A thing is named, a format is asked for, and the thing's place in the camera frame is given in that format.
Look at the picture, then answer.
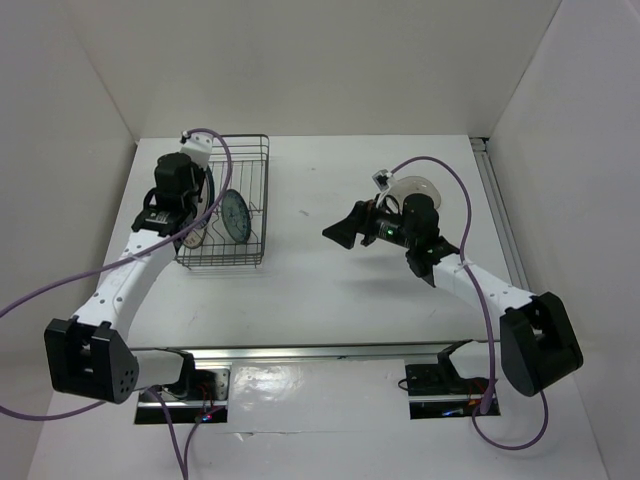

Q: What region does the purple cable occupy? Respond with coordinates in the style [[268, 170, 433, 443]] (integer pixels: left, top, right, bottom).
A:
[[387, 157, 551, 449], [0, 127, 234, 479]]

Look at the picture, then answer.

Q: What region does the aluminium rail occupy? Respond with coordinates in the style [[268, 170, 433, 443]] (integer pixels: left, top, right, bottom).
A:
[[132, 339, 501, 364], [469, 135, 551, 354]]

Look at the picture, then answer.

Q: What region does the aluminium rail right side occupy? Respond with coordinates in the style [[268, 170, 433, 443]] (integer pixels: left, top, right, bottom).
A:
[[469, 135, 551, 354]]

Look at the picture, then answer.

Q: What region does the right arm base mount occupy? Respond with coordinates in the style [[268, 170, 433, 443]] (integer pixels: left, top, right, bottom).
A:
[[397, 340, 489, 420]]

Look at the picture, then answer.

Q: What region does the aluminium rail front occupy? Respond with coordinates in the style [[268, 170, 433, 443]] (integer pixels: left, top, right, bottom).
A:
[[132, 339, 501, 364]]

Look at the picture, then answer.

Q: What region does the grey wire dish rack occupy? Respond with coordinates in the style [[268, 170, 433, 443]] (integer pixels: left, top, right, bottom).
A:
[[176, 134, 270, 269]]

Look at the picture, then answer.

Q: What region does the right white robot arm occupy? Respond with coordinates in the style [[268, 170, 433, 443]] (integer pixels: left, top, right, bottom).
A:
[[322, 194, 584, 397]]

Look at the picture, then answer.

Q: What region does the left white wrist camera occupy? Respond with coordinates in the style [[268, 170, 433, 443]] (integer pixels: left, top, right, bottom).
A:
[[180, 131, 212, 170]]

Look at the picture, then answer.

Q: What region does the orange sunburst plate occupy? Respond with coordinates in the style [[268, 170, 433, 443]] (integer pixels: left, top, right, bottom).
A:
[[182, 226, 207, 249]]

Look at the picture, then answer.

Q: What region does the clear grey glass plate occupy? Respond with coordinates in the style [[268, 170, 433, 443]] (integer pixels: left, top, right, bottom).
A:
[[387, 176, 441, 213]]

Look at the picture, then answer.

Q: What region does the teal red rimmed plate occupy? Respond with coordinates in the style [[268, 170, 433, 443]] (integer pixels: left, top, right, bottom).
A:
[[198, 167, 216, 227]]

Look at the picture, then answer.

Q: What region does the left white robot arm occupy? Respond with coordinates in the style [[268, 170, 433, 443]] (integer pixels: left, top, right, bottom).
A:
[[44, 153, 206, 404]]

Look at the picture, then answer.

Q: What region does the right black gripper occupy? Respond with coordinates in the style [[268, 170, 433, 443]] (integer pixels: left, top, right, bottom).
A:
[[322, 194, 416, 249]]

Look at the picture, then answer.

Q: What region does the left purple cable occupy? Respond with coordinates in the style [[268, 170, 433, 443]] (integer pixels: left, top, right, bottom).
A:
[[0, 127, 234, 479]]

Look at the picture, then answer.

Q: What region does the blue patterned plate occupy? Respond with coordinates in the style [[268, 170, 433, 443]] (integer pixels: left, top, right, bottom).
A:
[[221, 189, 252, 244]]

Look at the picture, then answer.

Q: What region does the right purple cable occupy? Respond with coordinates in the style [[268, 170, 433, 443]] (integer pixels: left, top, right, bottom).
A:
[[387, 157, 551, 449]]

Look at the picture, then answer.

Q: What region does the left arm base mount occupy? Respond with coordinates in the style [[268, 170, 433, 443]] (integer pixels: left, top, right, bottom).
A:
[[134, 366, 231, 425]]

